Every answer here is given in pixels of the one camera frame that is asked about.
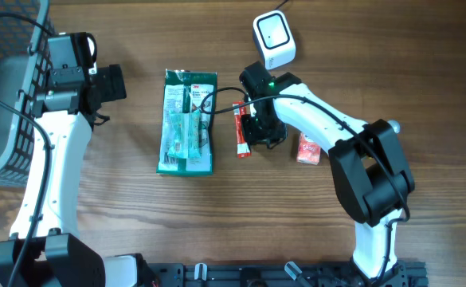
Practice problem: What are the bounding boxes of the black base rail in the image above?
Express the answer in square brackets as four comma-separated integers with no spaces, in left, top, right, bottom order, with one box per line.
[148,260,429,287]

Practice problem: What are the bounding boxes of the green 3M package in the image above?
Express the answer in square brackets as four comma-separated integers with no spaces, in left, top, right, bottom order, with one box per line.
[156,69,217,176]

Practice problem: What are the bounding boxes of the red stick sachet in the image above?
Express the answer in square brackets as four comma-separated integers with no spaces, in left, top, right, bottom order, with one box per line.
[233,101,251,158]

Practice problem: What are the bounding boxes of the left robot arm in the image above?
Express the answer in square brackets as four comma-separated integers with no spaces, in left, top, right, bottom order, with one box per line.
[0,32,141,286]

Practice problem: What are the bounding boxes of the white barcode scanner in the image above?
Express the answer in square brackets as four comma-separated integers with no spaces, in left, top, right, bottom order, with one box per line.
[253,10,296,70]

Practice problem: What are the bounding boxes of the grey plastic mesh basket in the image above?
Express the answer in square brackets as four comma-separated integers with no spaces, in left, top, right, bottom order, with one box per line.
[0,0,55,187]

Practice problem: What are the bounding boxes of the orange jar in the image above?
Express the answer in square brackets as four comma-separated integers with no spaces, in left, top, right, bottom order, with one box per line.
[296,132,321,165]

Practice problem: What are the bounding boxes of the teal snack packet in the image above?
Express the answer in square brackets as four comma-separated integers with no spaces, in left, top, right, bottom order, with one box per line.
[168,111,201,159]

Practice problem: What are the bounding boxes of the yellow dish soap bottle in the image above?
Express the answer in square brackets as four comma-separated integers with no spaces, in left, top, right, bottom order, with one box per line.
[387,120,401,134]

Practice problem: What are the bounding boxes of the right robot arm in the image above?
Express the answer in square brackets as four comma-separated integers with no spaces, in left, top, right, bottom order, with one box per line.
[239,61,415,286]

